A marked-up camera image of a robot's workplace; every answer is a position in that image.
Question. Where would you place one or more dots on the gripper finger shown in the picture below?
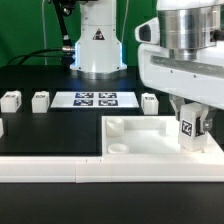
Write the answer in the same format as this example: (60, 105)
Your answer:
(176, 102)
(206, 118)

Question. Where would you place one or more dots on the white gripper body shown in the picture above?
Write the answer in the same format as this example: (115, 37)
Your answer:
(201, 80)

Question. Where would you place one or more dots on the white square table top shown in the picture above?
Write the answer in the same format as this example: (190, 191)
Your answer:
(146, 135)

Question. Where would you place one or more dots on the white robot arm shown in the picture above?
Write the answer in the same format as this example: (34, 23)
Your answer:
(181, 49)

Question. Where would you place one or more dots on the white U-shaped obstacle fence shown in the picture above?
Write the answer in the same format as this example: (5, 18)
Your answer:
(205, 167)

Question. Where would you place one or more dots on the white sheet with AprilTags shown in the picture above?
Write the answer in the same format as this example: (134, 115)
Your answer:
(95, 100)

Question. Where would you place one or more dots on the white part at left edge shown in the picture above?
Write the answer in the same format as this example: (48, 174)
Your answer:
(1, 128)

